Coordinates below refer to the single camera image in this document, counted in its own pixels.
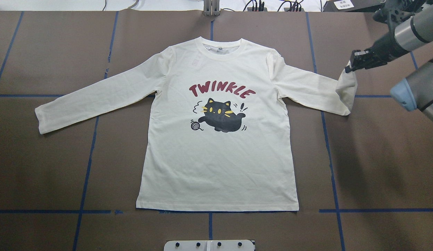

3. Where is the black box white label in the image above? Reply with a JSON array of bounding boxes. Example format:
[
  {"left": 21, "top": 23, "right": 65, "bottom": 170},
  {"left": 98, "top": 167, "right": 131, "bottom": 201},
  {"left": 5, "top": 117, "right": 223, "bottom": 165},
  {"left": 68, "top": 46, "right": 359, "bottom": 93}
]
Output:
[{"left": 323, "top": 0, "right": 382, "bottom": 13}]

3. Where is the grey aluminium frame post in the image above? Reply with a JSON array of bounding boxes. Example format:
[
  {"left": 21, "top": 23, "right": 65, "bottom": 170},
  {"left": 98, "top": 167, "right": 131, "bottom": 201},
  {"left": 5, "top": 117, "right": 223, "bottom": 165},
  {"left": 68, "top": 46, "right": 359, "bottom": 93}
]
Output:
[{"left": 203, "top": 0, "right": 221, "bottom": 16}]

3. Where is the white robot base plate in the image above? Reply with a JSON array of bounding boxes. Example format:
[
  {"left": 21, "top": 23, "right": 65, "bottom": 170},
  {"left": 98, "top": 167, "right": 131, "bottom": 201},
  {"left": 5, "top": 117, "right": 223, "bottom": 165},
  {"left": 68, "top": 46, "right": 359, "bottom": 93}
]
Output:
[{"left": 164, "top": 239, "right": 256, "bottom": 251}]

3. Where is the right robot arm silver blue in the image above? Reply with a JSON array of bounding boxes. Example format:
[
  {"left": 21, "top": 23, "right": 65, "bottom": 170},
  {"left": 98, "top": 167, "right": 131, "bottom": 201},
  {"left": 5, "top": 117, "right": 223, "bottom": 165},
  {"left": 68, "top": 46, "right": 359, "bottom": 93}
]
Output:
[{"left": 345, "top": 0, "right": 433, "bottom": 122}]

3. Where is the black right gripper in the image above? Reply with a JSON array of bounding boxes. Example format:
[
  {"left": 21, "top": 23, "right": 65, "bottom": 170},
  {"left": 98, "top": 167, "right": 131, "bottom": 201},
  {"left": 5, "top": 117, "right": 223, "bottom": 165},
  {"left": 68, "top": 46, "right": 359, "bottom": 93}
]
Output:
[{"left": 344, "top": 33, "right": 409, "bottom": 74}]

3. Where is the cream long-sleeve cat shirt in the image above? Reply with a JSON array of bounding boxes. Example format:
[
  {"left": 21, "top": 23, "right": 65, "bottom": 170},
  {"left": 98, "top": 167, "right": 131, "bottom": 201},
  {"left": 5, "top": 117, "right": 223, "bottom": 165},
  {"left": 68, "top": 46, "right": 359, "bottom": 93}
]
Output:
[{"left": 35, "top": 37, "right": 357, "bottom": 212}]

